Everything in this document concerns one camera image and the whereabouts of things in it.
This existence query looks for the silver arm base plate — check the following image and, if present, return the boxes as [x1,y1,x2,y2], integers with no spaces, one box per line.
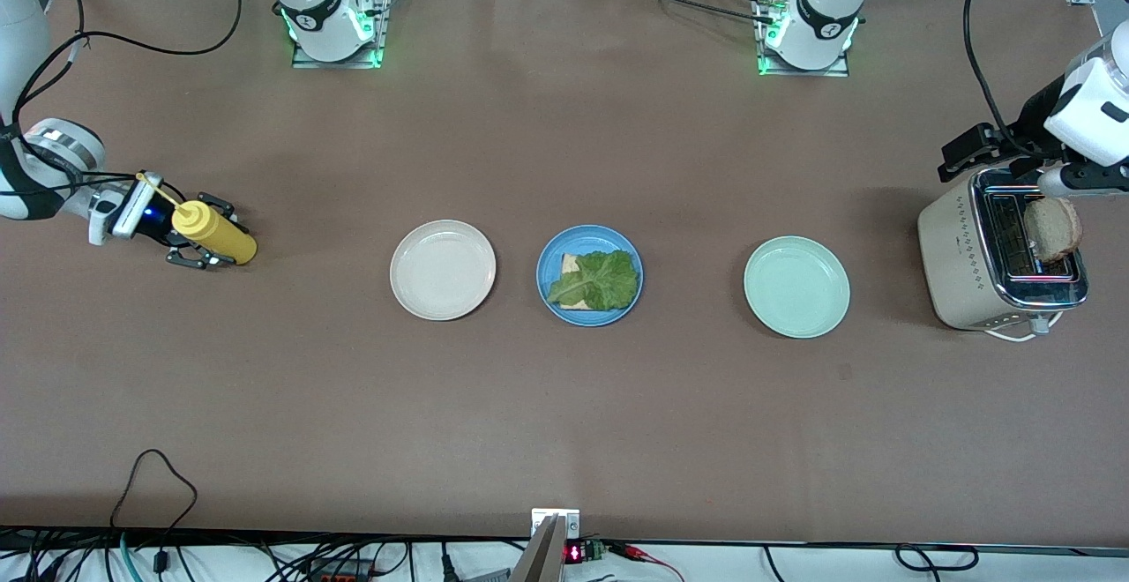
[291,0,393,70]
[754,0,852,78]

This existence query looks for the beige chrome toaster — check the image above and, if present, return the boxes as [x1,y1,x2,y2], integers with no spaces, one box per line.
[917,167,1090,332]

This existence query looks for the yellow mustard squeeze bottle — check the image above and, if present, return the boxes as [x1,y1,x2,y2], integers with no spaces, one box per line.
[134,172,258,266]

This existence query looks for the pale green round plate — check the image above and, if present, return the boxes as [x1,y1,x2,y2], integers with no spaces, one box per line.
[743,235,852,340]

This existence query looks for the white toaster power cord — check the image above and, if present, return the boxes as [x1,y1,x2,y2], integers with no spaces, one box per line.
[983,313,1064,342]

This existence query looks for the red clip lead wires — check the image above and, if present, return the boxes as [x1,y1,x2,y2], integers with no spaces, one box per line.
[607,541,687,582]

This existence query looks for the brown bread slice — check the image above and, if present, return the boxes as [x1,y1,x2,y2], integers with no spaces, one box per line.
[1023,196,1084,264]
[559,252,587,310]

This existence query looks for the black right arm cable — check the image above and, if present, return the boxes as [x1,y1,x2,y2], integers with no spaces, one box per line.
[9,0,243,204]

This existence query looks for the grey metal bar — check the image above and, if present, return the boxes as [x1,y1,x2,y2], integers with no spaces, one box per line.
[510,514,567,582]

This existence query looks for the green lettuce leaf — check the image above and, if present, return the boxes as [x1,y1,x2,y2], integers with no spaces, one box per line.
[547,250,639,312]

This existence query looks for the silver mounting bracket plate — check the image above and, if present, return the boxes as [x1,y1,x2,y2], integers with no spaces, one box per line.
[531,509,581,541]

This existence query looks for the white round plate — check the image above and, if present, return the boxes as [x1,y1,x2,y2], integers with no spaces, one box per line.
[389,219,497,322]

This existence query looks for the thin black looped cable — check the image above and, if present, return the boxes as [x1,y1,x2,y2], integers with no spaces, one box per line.
[109,449,198,537]

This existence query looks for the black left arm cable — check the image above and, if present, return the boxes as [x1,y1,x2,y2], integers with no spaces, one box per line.
[963,0,1050,160]

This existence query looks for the black coiled cable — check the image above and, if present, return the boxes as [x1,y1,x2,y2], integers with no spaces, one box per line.
[894,544,980,572]

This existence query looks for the long black base cable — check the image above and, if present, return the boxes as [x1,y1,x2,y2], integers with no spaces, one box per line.
[573,0,779,27]

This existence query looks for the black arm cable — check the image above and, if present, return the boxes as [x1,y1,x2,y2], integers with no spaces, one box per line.
[963,0,1050,160]
[9,0,243,204]

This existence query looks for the blue round plate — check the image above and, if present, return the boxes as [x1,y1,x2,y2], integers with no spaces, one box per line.
[536,224,645,328]

